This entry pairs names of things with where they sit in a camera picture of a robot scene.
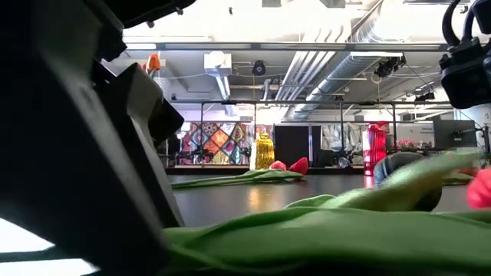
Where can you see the red artificial tulip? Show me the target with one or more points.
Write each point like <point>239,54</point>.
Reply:
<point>278,165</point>
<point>300,166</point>
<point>481,189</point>

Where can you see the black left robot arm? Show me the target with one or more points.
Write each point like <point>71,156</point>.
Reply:
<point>153,9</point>

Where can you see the red glass vase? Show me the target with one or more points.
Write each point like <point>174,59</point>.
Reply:
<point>375,149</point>

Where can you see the yellow glass vase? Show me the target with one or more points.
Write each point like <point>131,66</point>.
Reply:
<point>264,153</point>

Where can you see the black computer monitor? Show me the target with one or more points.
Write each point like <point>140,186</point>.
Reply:
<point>454,134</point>

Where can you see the black track light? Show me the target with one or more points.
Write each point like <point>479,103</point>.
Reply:
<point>389,66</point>

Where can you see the pink flower plant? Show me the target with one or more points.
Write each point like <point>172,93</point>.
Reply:
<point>406,145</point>

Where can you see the grey draped cloth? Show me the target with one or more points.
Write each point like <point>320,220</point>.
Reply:
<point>341,138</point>

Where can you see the white ceiling box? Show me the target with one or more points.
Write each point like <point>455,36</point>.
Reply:
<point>218,63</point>

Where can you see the black cabinet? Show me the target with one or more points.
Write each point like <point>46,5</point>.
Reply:
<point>291,145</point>

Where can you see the silver air duct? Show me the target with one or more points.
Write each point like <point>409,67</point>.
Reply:
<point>337,76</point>

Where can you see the colourful patterned wall panel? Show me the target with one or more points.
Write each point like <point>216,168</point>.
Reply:
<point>220,140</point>

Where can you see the black background rig frame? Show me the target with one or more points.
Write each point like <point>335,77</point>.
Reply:
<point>307,102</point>

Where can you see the black ceiling camera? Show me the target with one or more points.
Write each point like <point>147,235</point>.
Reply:
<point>259,68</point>

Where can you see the grey overhead frame beam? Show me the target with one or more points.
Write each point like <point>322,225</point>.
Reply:
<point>268,46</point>

